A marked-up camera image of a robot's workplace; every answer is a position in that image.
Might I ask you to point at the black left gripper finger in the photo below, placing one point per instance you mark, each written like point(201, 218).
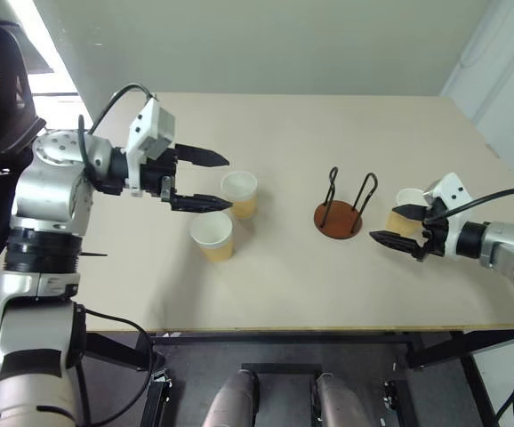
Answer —
point(203, 203)
point(203, 156)

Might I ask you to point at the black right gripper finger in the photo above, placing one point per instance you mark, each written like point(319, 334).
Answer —
point(412, 211)
point(399, 242)

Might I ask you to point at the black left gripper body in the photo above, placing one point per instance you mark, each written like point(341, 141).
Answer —
point(155, 175)

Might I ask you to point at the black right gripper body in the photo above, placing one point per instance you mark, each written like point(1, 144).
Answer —
point(437, 236)

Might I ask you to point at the yellow white paper cup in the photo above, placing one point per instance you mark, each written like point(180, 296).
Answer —
point(399, 224)
point(241, 195)
point(214, 242)

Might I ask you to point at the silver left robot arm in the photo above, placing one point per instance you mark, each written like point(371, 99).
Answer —
point(48, 187)

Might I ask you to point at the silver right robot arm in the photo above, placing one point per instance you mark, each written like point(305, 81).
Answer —
point(506, 240)

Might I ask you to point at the dark rounded robot leg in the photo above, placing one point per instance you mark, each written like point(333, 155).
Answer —
point(232, 400)
point(339, 402)

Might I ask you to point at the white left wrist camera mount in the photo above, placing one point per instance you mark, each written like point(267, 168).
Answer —
point(146, 129)

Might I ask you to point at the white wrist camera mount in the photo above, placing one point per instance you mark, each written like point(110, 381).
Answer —
point(455, 187)
point(146, 129)

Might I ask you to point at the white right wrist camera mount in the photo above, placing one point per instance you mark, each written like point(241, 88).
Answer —
point(455, 187)

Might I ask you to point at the black metal table frame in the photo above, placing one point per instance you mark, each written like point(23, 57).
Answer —
point(283, 337)

